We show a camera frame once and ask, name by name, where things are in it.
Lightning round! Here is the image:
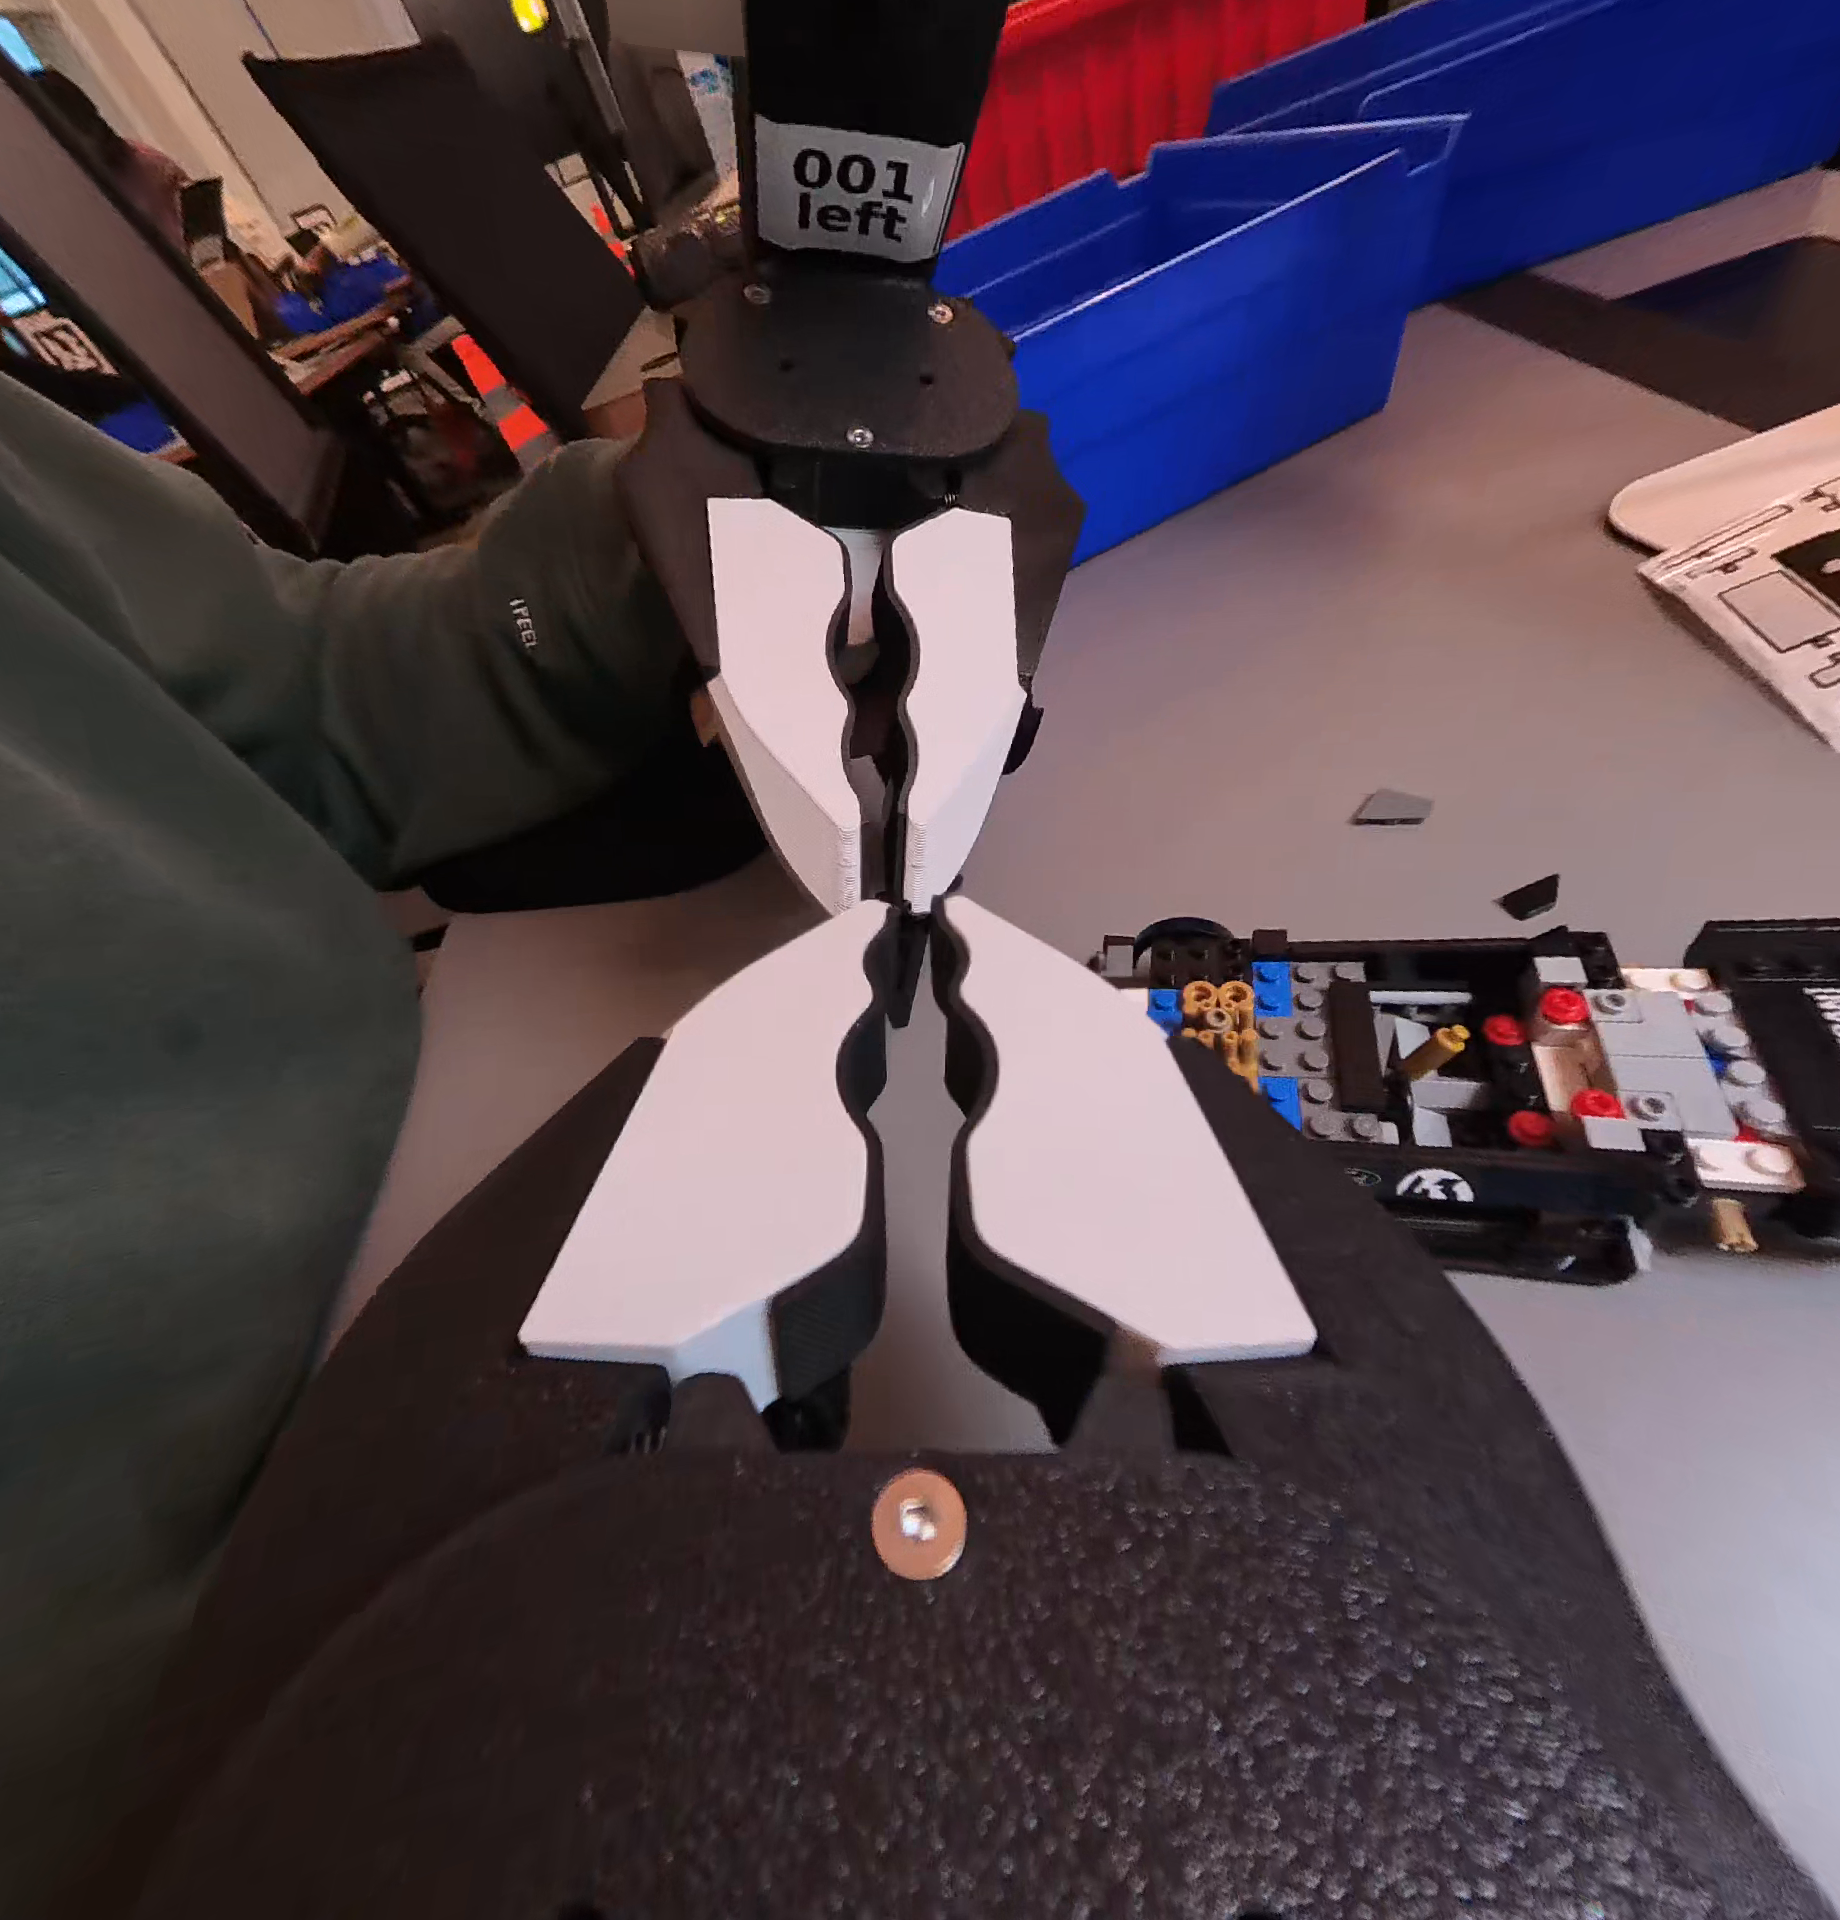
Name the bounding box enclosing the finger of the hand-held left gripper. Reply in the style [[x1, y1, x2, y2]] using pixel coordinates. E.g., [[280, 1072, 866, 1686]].
[[869, 494, 1050, 910], [700, 494, 903, 912]]

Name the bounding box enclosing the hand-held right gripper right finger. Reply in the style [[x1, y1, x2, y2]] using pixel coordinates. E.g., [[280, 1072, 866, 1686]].
[[918, 897, 1321, 1410]]

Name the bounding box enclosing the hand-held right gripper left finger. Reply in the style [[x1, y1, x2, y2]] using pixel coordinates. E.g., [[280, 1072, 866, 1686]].
[[519, 897, 916, 1410]]

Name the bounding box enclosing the lego car model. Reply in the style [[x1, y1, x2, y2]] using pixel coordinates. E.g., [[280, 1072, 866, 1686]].
[[1095, 912, 1840, 1282]]

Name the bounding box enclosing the lego sticker sheet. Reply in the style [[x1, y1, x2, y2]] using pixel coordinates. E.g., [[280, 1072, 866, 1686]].
[[1644, 454, 1840, 757]]

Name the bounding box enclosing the blue plastic bin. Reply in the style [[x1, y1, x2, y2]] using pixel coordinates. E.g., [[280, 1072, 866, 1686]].
[[1210, 0, 1840, 303], [937, 125, 1465, 572]]

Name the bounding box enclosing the black monitor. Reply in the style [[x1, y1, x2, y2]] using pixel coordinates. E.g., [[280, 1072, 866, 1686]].
[[0, 19, 344, 556], [246, 38, 648, 433]]

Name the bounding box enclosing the red plastic bin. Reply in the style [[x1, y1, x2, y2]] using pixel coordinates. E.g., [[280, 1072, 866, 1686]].
[[944, 0, 1372, 232]]

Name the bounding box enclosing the person's green garment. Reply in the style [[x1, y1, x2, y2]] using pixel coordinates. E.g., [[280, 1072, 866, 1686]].
[[0, 677, 430, 1920]]

